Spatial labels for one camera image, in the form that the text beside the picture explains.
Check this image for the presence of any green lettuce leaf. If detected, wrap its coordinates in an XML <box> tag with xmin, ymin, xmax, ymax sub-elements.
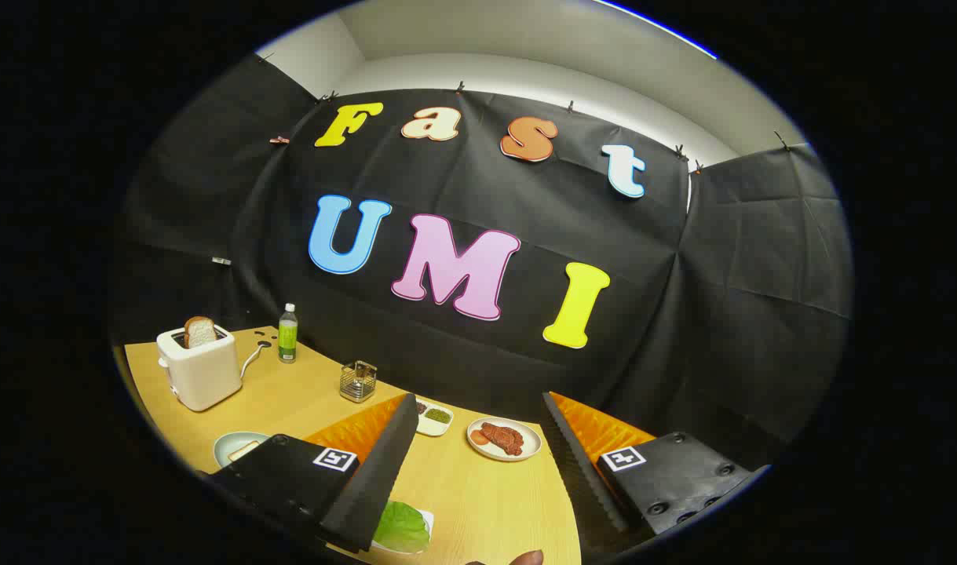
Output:
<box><xmin>372</xmin><ymin>501</ymin><xmax>431</xmax><ymax>554</ymax></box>

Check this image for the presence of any white toaster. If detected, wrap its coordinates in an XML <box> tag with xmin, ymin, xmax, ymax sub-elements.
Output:
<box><xmin>156</xmin><ymin>323</ymin><xmax>243</xmax><ymax>413</ymax></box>

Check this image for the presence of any white divided dish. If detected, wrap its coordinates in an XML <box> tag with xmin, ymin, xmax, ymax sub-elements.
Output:
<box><xmin>414</xmin><ymin>399</ymin><xmax>454</xmax><ymax>437</ymax></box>

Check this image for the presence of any black backdrop cloth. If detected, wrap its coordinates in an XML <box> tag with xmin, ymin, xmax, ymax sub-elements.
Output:
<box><xmin>109</xmin><ymin>55</ymin><xmax>854</xmax><ymax>472</ymax></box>

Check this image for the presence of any metal wire utensil holder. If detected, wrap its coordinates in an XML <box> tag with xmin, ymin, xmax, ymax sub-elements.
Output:
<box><xmin>339</xmin><ymin>360</ymin><xmax>378</xmax><ymax>403</ymax></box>

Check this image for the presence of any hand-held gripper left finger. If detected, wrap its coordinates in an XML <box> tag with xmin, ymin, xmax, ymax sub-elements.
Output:
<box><xmin>199</xmin><ymin>392</ymin><xmax>420</xmax><ymax>554</ymax></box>

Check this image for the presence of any green label plastic bottle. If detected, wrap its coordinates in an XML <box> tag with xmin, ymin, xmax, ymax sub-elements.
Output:
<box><xmin>278</xmin><ymin>303</ymin><xmax>299</xmax><ymax>364</ymax></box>

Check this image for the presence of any pale green round plate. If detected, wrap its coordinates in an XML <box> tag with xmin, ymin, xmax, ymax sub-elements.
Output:
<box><xmin>214</xmin><ymin>431</ymin><xmax>271</xmax><ymax>469</ymax></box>

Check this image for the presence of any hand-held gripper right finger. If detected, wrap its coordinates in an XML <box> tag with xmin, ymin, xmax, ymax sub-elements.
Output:
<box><xmin>542</xmin><ymin>391</ymin><xmax>771</xmax><ymax>562</ymax></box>

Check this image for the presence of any toasted bread slice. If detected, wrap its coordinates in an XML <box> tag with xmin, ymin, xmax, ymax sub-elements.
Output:
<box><xmin>184</xmin><ymin>316</ymin><xmax>218</xmax><ymax>349</ymax></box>

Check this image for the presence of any brown steak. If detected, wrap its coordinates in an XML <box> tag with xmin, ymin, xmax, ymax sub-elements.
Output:
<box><xmin>480</xmin><ymin>422</ymin><xmax>524</xmax><ymax>457</ymax></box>

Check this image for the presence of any round plate with steak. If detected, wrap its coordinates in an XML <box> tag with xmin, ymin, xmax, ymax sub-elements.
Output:
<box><xmin>466</xmin><ymin>417</ymin><xmax>542</xmax><ymax>461</ymax></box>

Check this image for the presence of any white square plate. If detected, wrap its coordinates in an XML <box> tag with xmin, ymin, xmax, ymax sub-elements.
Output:
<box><xmin>371</xmin><ymin>506</ymin><xmax>435</xmax><ymax>556</ymax></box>

